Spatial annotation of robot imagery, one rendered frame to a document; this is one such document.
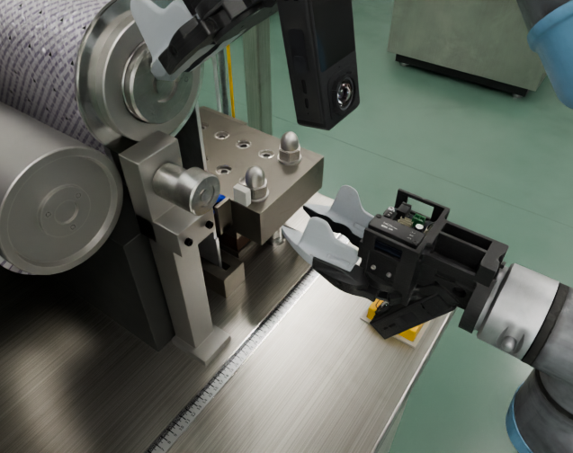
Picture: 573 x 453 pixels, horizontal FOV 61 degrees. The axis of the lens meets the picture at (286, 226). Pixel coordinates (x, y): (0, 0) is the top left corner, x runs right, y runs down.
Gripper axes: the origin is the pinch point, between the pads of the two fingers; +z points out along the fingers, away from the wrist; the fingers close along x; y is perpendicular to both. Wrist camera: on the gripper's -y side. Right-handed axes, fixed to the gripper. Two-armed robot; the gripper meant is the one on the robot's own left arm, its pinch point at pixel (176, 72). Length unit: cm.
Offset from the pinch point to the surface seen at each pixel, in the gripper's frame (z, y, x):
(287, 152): 17.0, -14.3, -21.8
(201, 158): 13.7, -7.8, -6.4
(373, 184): 113, -71, -148
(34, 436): 29.8, -23.4, 23.2
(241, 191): 16.6, -14.4, -10.7
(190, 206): 2.5, -9.8, 4.8
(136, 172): 5.9, -5.0, 5.4
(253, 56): 68, 4, -78
